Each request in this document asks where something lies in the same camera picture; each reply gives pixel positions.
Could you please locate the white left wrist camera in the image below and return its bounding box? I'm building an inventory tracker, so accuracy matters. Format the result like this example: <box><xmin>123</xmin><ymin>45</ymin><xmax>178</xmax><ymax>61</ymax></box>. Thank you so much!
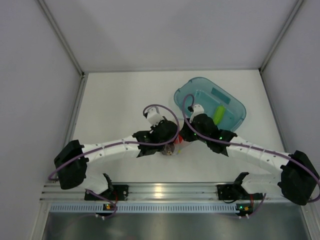
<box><xmin>145</xmin><ymin>106</ymin><xmax>164</xmax><ymax>126</ymax></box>

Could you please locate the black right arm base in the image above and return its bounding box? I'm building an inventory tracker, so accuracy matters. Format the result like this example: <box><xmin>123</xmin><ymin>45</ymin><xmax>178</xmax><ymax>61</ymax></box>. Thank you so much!
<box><xmin>216</xmin><ymin>184</ymin><xmax>238</xmax><ymax>201</ymax></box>

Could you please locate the brown fake chocolate food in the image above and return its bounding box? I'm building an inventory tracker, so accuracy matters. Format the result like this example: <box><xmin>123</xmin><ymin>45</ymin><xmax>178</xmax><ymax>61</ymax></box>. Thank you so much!
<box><xmin>161</xmin><ymin>144</ymin><xmax>176</xmax><ymax>156</ymax></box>

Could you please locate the right aluminium corner post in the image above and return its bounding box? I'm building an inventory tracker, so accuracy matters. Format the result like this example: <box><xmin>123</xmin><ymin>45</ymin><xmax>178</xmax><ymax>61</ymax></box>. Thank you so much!
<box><xmin>258</xmin><ymin>0</ymin><xmax>306</xmax><ymax>74</ymax></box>

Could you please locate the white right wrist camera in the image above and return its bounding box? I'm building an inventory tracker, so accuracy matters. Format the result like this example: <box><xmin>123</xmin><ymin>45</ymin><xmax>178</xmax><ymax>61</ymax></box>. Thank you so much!
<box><xmin>189</xmin><ymin>104</ymin><xmax>205</xmax><ymax>124</ymax></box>

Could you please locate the aluminium corner post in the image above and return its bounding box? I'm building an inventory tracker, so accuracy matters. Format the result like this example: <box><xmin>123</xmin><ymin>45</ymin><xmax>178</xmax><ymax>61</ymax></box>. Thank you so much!
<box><xmin>258</xmin><ymin>0</ymin><xmax>306</xmax><ymax>74</ymax></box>
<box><xmin>35</xmin><ymin>0</ymin><xmax>85</xmax><ymax>77</ymax></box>

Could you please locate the red fake apple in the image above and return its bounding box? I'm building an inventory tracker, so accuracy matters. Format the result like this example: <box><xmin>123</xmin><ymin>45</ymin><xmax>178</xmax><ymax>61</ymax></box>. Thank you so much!
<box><xmin>174</xmin><ymin>135</ymin><xmax>183</xmax><ymax>144</ymax></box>

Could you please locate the teal plastic bin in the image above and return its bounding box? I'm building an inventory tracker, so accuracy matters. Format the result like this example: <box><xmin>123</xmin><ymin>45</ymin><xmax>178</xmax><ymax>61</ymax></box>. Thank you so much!
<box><xmin>173</xmin><ymin>77</ymin><xmax>247</xmax><ymax>132</ymax></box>

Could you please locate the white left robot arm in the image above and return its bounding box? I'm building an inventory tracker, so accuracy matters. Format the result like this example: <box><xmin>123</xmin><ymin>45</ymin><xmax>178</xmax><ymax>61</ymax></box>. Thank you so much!
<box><xmin>54</xmin><ymin>119</ymin><xmax>180</xmax><ymax>200</ymax></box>

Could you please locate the left aluminium corner post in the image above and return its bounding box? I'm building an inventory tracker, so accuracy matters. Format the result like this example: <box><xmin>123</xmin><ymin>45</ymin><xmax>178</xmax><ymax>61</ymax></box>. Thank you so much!
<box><xmin>35</xmin><ymin>0</ymin><xmax>85</xmax><ymax>77</ymax></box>

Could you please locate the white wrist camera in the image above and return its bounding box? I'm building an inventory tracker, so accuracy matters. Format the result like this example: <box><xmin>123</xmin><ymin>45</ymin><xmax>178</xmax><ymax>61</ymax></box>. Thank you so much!
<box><xmin>145</xmin><ymin>106</ymin><xmax>164</xmax><ymax>126</ymax></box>
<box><xmin>189</xmin><ymin>104</ymin><xmax>205</xmax><ymax>124</ymax></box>

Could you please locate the white slotted cable duct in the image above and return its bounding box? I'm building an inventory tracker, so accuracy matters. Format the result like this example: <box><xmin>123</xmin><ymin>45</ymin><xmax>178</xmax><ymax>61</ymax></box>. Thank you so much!
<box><xmin>50</xmin><ymin>202</ymin><xmax>251</xmax><ymax>214</ymax></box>

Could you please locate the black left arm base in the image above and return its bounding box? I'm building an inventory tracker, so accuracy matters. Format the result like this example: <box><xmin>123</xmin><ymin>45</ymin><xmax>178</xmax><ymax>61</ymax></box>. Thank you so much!
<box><xmin>108</xmin><ymin>184</ymin><xmax>129</xmax><ymax>201</ymax></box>

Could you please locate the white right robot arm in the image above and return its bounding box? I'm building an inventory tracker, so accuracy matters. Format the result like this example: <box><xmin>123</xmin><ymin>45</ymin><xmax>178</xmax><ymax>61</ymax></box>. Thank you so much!
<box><xmin>180</xmin><ymin>113</ymin><xmax>320</xmax><ymax>206</ymax></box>

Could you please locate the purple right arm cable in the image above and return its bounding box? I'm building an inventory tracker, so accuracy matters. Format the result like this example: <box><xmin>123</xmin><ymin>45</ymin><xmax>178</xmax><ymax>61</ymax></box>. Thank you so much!
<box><xmin>182</xmin><ymin>93</ymin><xmax>320</xmax><ymax>202</ymax></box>

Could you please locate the green fake cucumber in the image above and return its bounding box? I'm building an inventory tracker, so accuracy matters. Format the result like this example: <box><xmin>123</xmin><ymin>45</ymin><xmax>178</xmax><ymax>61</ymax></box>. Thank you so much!
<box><xmin>213</xmin><ymin>105</ymin><xmax>226</xmax><ymax>125</ymax></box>

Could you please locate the aluminium rail front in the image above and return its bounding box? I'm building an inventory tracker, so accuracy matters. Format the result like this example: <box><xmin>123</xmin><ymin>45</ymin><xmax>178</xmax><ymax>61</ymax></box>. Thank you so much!
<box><xmin>41</xmin><ymin>181</ymin><xmax>298</xmax><ymax>201</ymax></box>

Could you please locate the clear zip top bag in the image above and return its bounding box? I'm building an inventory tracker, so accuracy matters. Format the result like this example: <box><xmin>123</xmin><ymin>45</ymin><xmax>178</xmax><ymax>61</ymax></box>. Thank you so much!
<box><xmin>168</xmin><ymin>135</ymin><xmax>191</xmax><ymax>156</ymax></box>

